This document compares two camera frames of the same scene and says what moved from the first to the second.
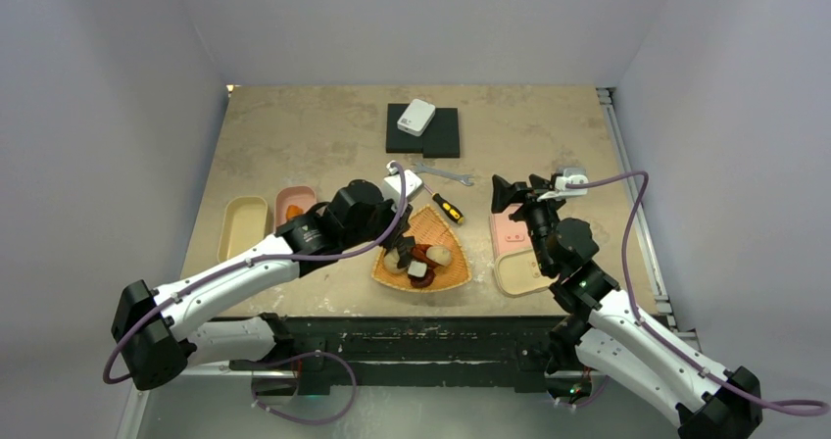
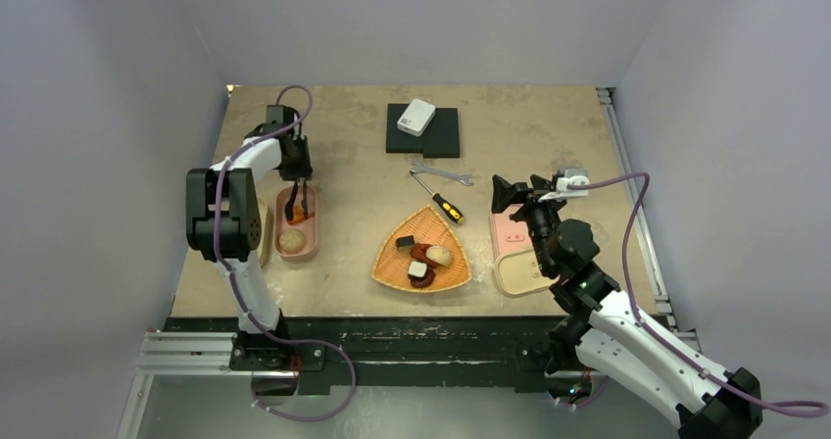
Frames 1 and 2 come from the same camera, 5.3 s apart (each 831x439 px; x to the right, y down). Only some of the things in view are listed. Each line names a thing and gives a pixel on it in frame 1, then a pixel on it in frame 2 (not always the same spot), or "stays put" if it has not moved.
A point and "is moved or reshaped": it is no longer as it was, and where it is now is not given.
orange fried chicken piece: [293, 211] stays put
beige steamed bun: [391, 261] is moved or reshaped
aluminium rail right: [637, 207] stays put
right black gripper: [506, 193] stays put
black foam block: [440, 138] stays put
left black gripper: [402, 224] to [303, 170]
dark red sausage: [419, 253] stays put
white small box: [416, 118] stays put
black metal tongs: [405, 245] to [289, 206]
